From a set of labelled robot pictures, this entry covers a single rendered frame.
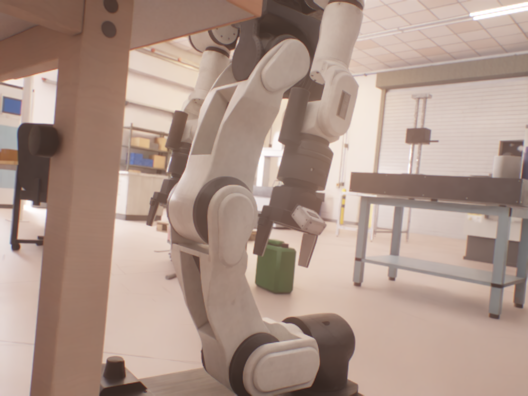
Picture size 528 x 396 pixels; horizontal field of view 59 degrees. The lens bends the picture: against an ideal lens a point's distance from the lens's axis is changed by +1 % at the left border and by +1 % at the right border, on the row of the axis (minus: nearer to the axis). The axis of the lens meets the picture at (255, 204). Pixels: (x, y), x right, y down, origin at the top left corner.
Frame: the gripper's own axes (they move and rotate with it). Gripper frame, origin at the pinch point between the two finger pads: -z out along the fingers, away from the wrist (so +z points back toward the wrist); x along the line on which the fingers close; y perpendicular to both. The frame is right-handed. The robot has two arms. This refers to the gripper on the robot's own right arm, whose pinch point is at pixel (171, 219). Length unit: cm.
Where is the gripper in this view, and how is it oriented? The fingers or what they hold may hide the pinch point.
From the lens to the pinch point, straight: 117.1
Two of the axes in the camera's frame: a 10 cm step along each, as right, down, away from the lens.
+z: 2.5, -9.6, 1.0
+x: -7.6, -2.6, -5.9
